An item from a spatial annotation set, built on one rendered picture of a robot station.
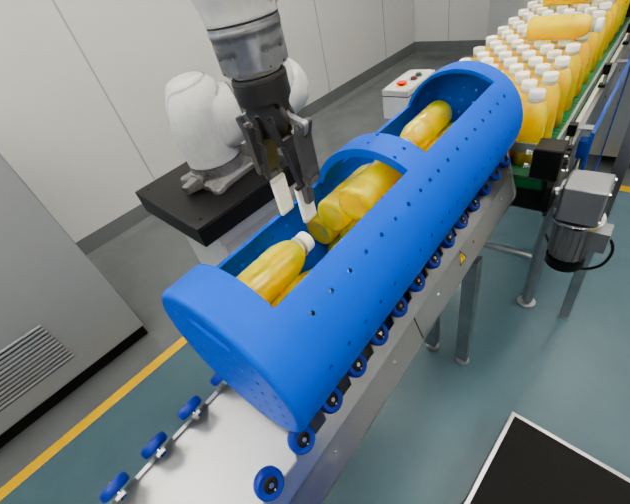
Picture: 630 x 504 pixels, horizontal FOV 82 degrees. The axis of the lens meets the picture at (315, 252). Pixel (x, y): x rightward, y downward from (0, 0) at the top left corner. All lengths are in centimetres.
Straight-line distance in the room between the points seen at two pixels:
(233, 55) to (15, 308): 175
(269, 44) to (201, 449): 63
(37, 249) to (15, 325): 36
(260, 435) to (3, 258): 151
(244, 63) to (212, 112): 53
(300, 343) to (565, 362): 155
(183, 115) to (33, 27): 223
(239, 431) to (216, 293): 32
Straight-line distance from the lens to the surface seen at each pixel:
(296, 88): 107
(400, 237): 58
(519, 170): 125
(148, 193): 120
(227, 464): 70
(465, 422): 168
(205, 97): 100
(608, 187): 129
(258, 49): 49
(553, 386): 182
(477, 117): 86
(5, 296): 204
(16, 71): 314
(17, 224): 193
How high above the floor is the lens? 153
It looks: 40 degrees down
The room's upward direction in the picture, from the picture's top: 16 degrees counter-clockwise
